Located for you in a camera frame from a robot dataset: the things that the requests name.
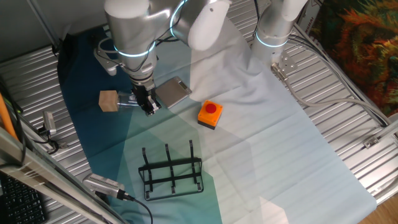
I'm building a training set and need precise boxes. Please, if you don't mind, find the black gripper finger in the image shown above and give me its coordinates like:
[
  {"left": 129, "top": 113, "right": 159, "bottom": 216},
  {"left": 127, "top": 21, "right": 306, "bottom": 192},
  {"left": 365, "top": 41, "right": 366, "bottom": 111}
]
[
  {"left": 136, "top": 98, "right": 149, "bottom": 114},
  {"left": 146, "top": 95, "right": 162, "bottom": 116}
]

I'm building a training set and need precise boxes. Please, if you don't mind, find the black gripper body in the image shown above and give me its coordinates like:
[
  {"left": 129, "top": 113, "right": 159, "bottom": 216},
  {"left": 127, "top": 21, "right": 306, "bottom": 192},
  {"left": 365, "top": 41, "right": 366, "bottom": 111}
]
[{"left": 130, "top": 79, "right": 158, "bottom": 108}]

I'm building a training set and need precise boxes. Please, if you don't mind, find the clear glass cup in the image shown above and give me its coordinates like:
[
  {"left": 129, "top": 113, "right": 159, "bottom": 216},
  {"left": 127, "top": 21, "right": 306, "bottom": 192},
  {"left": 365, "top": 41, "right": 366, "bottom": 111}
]
[{"left": 116, "top": 90, "right": 140, "bottom": 108}]

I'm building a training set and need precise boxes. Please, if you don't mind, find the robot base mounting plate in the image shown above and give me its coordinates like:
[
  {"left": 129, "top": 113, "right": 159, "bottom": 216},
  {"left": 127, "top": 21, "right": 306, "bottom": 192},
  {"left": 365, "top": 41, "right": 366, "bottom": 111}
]
[{"left": 278, "top": 49, "right": 298, "bottom": 71}]

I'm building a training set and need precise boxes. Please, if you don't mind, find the silver digital kitchen scale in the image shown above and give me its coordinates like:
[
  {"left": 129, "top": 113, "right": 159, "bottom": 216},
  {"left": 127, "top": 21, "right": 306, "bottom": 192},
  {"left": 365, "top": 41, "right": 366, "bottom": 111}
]
[{"left": 154, "top": 76, "right": 193, "bottom": 110}]

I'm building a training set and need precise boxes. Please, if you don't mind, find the wooden cube block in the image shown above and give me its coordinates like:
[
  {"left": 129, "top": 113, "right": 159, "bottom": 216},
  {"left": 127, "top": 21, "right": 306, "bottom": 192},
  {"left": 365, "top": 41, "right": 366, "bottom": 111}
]
[{"left": 98, "top": 90, "right": 121, "bottom": 113}]

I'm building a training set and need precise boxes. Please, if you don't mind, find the grey square metal plate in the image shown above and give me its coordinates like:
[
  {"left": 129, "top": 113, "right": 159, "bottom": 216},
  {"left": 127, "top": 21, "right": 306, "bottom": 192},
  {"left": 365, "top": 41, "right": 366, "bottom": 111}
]
[{"left": 94, "top": 49, "right": 125, "bottom": 77}]

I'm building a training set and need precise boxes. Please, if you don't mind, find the orange emergency stop button box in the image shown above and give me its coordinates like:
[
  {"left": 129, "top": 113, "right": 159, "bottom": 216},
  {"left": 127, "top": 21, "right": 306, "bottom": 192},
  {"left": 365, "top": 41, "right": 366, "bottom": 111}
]
[{"left": 197, "top": 100, "right": 224, "bottom": 131}]

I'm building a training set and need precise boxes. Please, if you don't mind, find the teal white blue tablecloth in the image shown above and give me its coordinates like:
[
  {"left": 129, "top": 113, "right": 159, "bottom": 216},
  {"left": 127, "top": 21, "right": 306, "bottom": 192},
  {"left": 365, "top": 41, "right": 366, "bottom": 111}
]
[{"left": 57, "top": 9, "right": 379, "bottom": 224}]

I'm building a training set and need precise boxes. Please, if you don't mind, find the grey metal pole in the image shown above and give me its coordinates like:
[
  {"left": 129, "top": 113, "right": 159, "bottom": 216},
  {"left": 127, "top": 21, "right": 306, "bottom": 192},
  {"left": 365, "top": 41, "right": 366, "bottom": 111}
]
[{"left": 26, "top": 0, "right": 62, "bottom": 54}]

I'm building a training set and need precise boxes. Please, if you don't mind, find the orange pole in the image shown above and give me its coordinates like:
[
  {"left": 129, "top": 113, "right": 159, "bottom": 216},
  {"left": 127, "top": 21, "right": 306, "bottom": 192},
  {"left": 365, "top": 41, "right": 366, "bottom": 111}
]
[{"left": 0, "top": 93, "right": 18, "bottom": 141}]

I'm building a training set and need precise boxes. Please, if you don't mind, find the black keyboard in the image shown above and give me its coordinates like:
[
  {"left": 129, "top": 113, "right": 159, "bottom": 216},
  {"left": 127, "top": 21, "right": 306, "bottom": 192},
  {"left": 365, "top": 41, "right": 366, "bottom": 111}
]
[{"left": 0, "top": 174, "right": 47, "bottom": 224}]

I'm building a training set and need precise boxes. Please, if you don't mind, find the white cardboard box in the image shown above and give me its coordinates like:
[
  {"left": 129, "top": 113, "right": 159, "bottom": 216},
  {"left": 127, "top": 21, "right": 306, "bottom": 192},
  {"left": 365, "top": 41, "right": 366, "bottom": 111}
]
[{"left": 295, "top": 0, "right": 324, "bottom": 32}]

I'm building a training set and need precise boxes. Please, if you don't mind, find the colourful orange green cloth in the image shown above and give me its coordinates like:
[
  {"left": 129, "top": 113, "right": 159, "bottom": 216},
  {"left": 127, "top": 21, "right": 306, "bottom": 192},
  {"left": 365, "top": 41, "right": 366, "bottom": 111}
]
[{"left": 310, "top": 0, "right": 398, "bottom": 118}]

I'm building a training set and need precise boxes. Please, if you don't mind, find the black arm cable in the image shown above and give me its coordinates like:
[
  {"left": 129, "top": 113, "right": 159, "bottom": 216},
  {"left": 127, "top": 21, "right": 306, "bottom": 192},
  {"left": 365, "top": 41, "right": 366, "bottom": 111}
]
[{"left": 94, "top": 0, "right": 187, "bottom": 74}]

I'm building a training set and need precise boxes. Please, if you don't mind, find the black wire cup rack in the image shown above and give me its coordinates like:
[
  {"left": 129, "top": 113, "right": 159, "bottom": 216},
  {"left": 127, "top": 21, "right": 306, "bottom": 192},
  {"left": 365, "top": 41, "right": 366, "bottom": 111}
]
[{"left": 138, "top": 139, "right": 205, "bottom": 202}]

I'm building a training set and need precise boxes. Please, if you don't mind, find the silver ribbed camera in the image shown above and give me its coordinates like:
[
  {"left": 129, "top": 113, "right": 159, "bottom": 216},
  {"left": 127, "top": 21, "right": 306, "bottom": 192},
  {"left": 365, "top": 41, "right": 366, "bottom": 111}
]
[{"left": 82, "top": 173, "right": 121, "bottom": 198}]

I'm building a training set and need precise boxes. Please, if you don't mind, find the black camera cable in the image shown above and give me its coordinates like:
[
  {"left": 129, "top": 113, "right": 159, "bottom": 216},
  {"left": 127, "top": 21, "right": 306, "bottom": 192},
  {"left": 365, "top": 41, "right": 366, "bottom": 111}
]
[{"left": 116, "top": 189, "right": 154, "bottom": 224}]

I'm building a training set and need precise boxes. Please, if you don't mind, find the small silver camera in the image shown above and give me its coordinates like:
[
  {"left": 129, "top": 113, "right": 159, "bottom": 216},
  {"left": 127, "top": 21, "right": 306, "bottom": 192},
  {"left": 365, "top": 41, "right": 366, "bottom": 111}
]
[{"left": 42, "top": 111, "right": 57, "bottom": 136}]

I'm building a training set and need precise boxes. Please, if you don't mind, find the small camera mount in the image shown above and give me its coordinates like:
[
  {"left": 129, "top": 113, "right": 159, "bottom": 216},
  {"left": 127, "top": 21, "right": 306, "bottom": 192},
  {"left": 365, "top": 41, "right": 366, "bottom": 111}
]
[{"left": 30, "top": 124, "right": 68, "bottom": 155}]

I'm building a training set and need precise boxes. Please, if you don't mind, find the aluminium frame bar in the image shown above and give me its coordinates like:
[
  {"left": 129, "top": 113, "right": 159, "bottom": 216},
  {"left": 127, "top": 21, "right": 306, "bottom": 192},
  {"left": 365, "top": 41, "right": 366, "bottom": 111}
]
[{"left": 0, "top": 127, "right": 128, "bottom": 224}]

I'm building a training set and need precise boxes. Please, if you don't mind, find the thick grey conduit hose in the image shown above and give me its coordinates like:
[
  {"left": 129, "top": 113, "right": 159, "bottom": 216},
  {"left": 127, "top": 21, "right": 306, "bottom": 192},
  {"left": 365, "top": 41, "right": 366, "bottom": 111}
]
[{"left": 270, "top": 62, "right": 391, "bottom": 125}]

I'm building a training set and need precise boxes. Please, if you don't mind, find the robot base cable bundle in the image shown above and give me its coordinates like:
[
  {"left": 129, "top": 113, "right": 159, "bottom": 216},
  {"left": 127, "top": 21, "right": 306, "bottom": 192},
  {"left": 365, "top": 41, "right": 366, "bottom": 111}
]
[{"left": 287, "top": 23, "right": 391, "bottom": 127}]

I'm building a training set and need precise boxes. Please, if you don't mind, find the metal table bracket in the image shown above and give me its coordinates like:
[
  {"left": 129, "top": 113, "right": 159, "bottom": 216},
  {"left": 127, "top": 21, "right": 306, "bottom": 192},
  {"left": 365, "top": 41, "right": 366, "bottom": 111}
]
[{"left": 363, "top": 136, "right": 381, "bottom": 149}]

